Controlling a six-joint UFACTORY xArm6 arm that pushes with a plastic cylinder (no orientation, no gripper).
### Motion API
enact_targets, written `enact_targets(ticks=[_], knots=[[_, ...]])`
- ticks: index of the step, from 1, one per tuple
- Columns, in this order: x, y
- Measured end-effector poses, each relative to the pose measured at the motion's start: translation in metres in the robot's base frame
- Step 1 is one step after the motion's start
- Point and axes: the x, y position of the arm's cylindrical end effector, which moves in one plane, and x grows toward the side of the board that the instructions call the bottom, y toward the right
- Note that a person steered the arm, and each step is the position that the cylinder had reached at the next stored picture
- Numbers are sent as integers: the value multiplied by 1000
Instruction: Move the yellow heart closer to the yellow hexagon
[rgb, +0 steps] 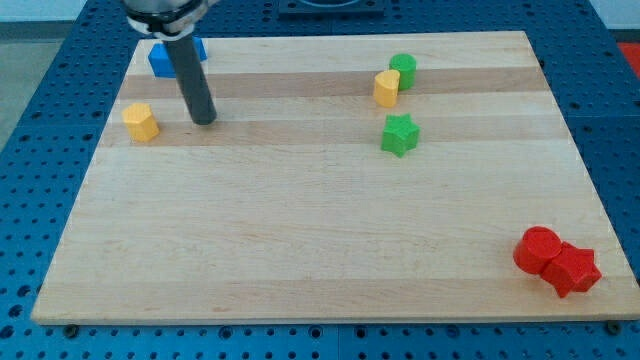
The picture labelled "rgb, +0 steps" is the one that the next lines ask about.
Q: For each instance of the yellow hexagon block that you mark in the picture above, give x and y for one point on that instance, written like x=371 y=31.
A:
x=140 y=122

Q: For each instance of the dark blue base plate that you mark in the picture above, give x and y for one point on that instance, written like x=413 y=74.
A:
x=294 y=8

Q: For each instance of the yellow heart block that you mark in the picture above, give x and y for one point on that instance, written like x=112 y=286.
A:
x=386 y=87

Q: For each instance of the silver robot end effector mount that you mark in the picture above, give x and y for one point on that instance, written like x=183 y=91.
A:
x=166 y=19

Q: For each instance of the green cylinder block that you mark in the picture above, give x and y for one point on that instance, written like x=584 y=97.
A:
x=406 y=65

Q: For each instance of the red star block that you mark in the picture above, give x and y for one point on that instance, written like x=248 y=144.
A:
x=572 y=270

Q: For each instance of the wooden board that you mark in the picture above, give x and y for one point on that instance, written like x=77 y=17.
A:
x=287 y=210

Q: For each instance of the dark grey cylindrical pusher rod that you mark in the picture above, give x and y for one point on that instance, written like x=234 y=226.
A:
x=191 y=80

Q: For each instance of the red cylinder block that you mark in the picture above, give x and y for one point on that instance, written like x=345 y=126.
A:
x=537 y=247

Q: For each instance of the blue block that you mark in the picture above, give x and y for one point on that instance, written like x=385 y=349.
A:
x=160 y=62

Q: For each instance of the green star block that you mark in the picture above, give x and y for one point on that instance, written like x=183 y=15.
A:
x=400 y=134

